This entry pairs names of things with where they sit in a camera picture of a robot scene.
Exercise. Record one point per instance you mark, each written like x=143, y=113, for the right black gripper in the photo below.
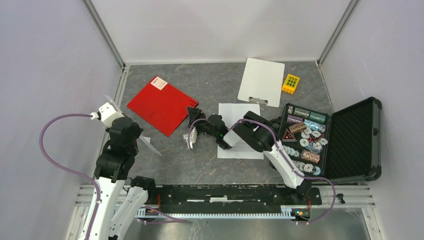
x=195, y=114

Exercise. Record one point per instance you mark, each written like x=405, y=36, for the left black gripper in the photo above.
x=138, y=129

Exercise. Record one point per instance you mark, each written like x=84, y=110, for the red folder black inside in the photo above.
x=162, y=105

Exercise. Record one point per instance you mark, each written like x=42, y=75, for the printed paper sheet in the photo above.
x=231, y=112
x=145, y=140

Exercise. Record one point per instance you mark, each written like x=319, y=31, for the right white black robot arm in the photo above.
x=258, y=133

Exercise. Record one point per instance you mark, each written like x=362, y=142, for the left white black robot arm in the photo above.
x=104, y=221

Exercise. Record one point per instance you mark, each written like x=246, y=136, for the white clipboard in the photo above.
x=262, y=82

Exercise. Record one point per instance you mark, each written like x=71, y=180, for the red triangle dealer button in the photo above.
x=288, y=136

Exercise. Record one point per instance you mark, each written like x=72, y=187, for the yellow toy brick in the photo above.
x=290, y=84

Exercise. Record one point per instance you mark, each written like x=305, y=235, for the black poker chip case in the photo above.
x=342, y=147

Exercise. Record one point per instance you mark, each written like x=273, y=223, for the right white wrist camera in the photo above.
x=191, y=138

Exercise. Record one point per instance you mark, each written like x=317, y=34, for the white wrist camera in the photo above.
x=191, y=138
x=108, y=113

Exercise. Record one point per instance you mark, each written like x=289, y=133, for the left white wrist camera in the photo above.
x=108, y=113

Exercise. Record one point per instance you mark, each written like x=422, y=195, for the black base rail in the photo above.
x=229, y=199

